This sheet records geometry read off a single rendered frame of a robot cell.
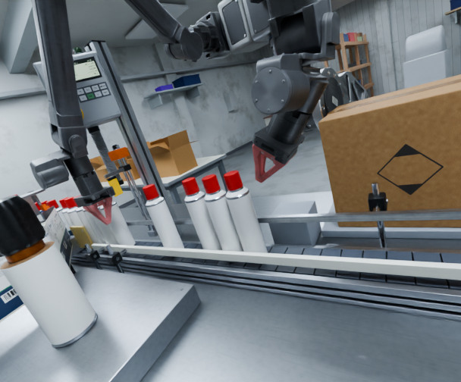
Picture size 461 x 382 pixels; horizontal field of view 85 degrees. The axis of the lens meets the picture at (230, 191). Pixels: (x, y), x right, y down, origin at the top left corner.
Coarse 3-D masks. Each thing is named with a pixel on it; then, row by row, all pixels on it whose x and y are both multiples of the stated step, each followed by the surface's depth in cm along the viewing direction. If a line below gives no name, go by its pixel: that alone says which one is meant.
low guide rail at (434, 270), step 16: (176, 256) 66; (192, 256) 63; (208, 256) 60; (224, 256) 57; (240, 256) 54; (256, 256) 52; (272, 256) 50; (288, 256) 48; (304, 256) 47; (320, 256) 46; (368, 272) 41; (384, 272) 40; (400, 272) 39; (416, 272) 37; (432, 272) 36; (448, 272) 35
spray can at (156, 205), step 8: (152, 184) 66; (144, 192) 65; (152, 192) 65; (152, 200) 66; (160, 200) 66; (152, 208) 65; (160, 208) 66; (152, 216) 66; (160, 216) 66; (168, 216) 68; (160, 224) 67; (168, 224) 67; (160, 232) 68; (168, 232) 68; (176, 232) 69; (168, 240) 68; (176, 240) 69; (184, 248) 72; (168, 256) 70
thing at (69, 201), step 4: (72, 196) 92; (64, 200) 90; (68, 200) 90; (72, 200) 90; (68, 204) 90; (72, 204) 90; (72, 208) 90; (76, 208) 91; (68, 212) 90; (72, 212) 90; (76, 212) 90; (72, 216) 90; (76, 216) 91; (72, 220) 91; (76, 220) 91; (76, 224) 91; (80, 224) 92
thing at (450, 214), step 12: (264, 216) 57; (276, 216) 55; (288, 216) 53; (300, 216) 52; (312, 216) 50; (324, 216) 49; (336, 216) 48; (348, 216) 47; (360, 216) 46; (372, 216) 45; (384, 216) 44; (396, 216) 43; (408, 216) 42; (420, 216) 41; (432, 216) 40; (444, 216) 39; (456, 216) 38
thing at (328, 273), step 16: (128, 256) 79; (144, 256) 76; (160, 256) 72; (336, 256) 50; (352, 256) 48; (368, 256) 47; (384, 256) 46; (400, 256) 44; (416, 256) 43; (432, 256) 42; (448, 256) 41; (288, 272) 50; (304, 272) 48; (320, 272) 47; (336, 272) 46; (352, 272) 44; (448, 288) 37
